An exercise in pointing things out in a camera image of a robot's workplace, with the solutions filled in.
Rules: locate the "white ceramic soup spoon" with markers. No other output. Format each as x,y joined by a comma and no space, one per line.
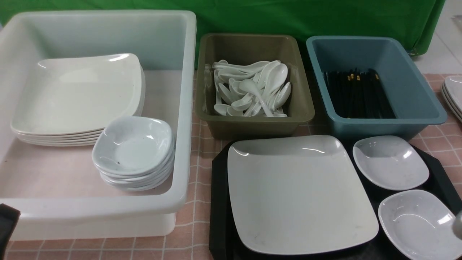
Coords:
250,86

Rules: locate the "white plates at right edge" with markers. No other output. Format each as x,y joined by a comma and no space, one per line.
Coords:
452,94

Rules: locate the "black serving tray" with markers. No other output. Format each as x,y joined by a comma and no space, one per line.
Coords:
224,243

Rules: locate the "stack of small white dishes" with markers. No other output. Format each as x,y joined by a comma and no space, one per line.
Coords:
135,153

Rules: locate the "stack of white square plates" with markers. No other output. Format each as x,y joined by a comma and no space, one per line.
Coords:
70,101

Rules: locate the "large white plastic tub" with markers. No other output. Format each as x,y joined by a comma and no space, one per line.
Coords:
58,191

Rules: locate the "blue plastic bin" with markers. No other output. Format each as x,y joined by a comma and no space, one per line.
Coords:
411,98

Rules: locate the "green backdrop cloth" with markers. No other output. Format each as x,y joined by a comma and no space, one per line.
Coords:
410,22

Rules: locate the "small white dish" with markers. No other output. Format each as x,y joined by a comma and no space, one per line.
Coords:
419,225
390,162

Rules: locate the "pink checkered tablecloth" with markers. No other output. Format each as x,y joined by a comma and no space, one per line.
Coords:
189,239

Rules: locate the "large white square plate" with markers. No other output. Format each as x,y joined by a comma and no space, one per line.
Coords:
298,196

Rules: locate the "bundle of black chopsticks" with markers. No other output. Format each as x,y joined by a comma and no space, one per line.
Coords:
357,94

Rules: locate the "pile of white soup spoons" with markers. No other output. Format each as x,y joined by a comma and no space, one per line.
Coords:
271,78

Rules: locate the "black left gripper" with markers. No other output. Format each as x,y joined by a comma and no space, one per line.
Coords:
9,218

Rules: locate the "olive green plastic bin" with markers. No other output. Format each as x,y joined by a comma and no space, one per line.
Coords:
246,49

